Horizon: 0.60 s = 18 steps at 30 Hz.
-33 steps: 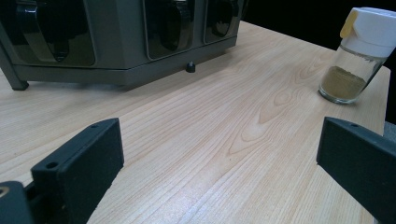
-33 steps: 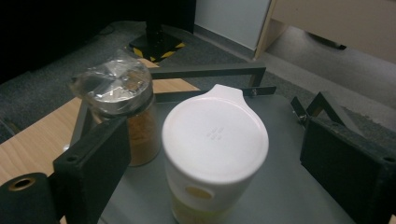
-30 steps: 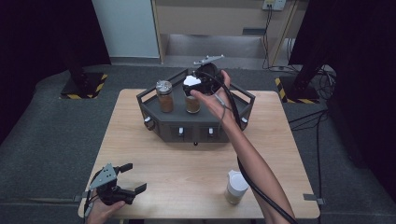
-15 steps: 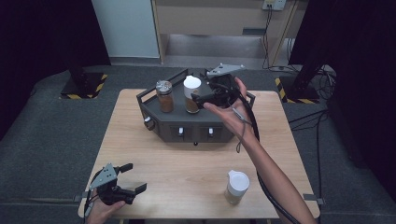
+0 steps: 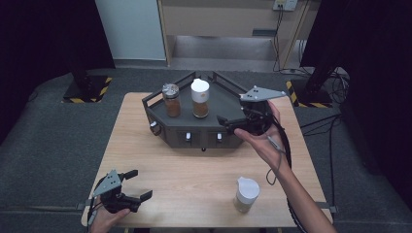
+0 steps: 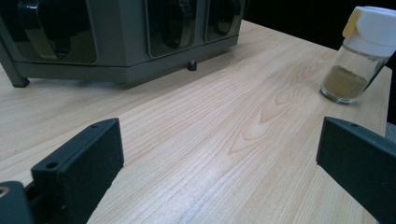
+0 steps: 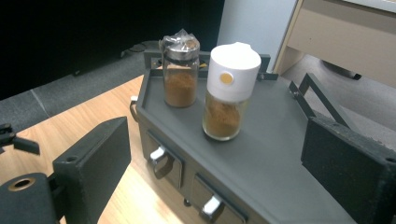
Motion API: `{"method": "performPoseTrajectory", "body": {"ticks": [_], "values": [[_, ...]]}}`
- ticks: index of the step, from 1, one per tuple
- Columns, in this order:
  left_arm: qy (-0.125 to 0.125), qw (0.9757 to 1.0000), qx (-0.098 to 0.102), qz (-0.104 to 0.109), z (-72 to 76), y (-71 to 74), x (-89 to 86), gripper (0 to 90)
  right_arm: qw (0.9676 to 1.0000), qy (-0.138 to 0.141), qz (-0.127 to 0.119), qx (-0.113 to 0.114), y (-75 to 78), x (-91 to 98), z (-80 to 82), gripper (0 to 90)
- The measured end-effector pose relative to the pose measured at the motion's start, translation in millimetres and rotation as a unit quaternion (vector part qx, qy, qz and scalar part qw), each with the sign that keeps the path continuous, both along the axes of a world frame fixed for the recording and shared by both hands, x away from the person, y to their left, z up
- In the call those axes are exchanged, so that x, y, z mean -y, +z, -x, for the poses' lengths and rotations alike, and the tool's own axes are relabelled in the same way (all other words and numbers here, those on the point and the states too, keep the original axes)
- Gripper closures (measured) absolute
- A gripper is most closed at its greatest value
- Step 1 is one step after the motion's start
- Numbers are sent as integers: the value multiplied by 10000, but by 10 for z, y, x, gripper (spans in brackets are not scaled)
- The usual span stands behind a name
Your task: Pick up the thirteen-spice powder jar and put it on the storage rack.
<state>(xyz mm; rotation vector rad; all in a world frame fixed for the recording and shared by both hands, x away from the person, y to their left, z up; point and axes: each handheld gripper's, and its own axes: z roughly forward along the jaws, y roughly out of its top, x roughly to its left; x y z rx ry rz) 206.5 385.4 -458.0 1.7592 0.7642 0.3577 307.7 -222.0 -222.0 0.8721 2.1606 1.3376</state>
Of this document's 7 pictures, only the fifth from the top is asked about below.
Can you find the white wall socket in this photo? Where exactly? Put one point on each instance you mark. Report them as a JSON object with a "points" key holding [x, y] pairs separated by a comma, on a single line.
{"points": [[285, 4]]}

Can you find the white-lid jar brown spice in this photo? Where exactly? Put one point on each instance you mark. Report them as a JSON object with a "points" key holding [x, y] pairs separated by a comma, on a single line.
{"points": [[200, 97]]}

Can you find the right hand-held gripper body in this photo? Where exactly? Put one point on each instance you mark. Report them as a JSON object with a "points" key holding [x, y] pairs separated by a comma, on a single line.
{"points": [[259, 113]]}

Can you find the dark seasoning box white tab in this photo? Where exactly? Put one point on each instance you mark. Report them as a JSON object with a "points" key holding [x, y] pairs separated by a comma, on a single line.
{"points": [[154, 126]]}

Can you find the dark curtain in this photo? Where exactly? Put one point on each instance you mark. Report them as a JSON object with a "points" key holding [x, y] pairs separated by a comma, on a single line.
{"points": [[42, 48], [372, 64]]}

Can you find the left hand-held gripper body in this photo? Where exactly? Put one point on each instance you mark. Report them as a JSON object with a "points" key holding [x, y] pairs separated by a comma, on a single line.
{"points": [[113, 197]]}

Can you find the black stand hazard-striped base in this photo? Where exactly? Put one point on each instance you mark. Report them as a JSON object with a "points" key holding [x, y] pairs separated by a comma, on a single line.
{"points": [[85, 89], [315, 87]]}

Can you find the person's right hand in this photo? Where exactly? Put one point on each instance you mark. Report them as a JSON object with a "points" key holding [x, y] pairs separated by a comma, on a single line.
{"points": [[268, 149]]}

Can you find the person's left hand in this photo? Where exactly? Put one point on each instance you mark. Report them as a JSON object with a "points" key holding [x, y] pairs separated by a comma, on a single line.
{"points": [[103, 221]]}

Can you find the metal-lid glass spice jar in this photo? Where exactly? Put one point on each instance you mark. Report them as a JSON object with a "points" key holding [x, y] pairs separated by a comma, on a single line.
{"points": [[171, 100]]}

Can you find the white-lid jar pale spice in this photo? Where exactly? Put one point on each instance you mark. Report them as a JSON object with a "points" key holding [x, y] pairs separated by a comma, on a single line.
{"points": [[247, 193]]}

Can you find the dark grey spice rack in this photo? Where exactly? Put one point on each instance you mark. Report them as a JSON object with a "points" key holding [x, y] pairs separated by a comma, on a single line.
{"points": [[223, 100]]}

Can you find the white panel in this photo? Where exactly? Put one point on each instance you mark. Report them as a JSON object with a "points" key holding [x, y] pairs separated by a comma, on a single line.
{"points": [[129, 29]]}

